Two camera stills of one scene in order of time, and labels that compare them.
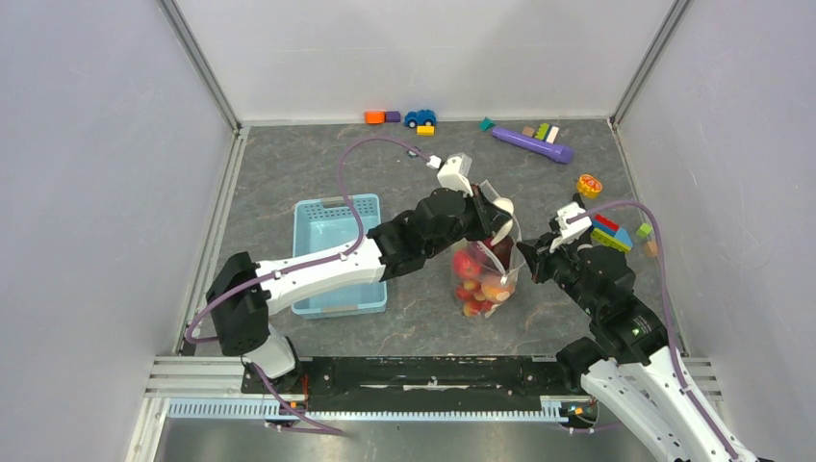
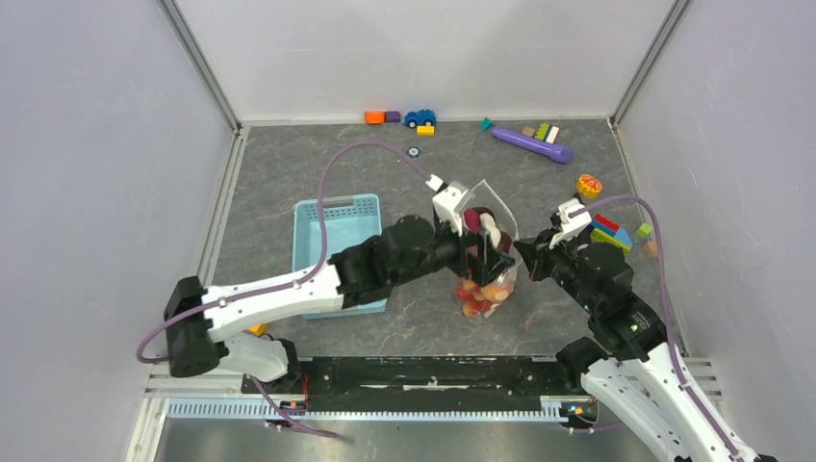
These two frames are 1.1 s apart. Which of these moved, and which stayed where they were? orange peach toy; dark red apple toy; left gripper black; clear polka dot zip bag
Moved: left gripper black
Stayed: orange peach toy; clear polka dot zip bag; dark red apple toy
